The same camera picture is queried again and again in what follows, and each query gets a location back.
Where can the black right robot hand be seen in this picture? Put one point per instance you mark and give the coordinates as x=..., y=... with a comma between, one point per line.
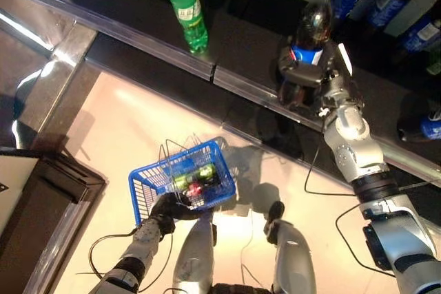
x=336, y=73

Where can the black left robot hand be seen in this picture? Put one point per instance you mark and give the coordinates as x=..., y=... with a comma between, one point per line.
x=169, y=208

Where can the blue plastic shopping basket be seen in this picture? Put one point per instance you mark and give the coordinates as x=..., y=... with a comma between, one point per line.
x=141, y=190

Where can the grey robot left leg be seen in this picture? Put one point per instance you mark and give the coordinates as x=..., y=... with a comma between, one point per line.
x=196, y=256

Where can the beige shelving back panel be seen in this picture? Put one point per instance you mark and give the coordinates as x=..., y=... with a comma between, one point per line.
x=13, y=187

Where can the green soda bottle yellow cap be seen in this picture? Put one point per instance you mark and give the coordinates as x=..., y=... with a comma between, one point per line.
x=187, y=8

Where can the grey stone plinth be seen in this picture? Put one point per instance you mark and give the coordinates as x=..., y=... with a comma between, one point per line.
x=44, y=77

